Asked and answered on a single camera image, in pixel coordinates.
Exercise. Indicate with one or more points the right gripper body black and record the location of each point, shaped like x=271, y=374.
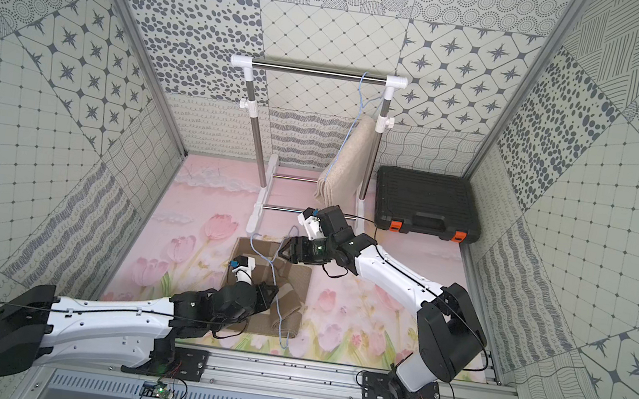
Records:
x=311, y=252

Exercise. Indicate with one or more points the brown plaid scarf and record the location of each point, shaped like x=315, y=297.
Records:
x=293, y=282

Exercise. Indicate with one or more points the white steel clothes rack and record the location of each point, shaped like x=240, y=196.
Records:
x=309, y=141

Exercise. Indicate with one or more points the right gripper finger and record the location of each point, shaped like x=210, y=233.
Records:
x=288, y=256
x=287, y=247

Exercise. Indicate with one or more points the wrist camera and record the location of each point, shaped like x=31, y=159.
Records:
x=310, y=223
x=241, y=269

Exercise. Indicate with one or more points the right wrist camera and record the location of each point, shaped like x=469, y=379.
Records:
x=310, y=223

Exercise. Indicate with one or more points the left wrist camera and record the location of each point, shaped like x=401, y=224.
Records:
x=241, y=269

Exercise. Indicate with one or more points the beige wool scarf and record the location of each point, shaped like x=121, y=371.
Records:
x=343, y=176

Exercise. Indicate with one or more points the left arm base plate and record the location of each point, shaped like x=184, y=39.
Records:
x=183, y=363

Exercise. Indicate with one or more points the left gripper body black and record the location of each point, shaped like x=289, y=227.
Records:
x=261, y=297

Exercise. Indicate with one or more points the black plastic tool case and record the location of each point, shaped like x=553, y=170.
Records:
x=410, y=201

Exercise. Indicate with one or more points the green circuit board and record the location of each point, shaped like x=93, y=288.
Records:
x=157, y=391

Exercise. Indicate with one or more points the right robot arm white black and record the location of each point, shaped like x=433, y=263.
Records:
x=449, y=331

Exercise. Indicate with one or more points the aluminium mounting rail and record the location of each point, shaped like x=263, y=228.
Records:
x=243, y=372

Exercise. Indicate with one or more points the light blue wire hanger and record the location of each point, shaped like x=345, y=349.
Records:
x=362, y=108
x=294, y=231

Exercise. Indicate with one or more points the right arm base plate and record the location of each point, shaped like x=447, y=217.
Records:
x=375, y=385

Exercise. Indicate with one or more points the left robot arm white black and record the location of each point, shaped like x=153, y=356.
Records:
x=39, y=327

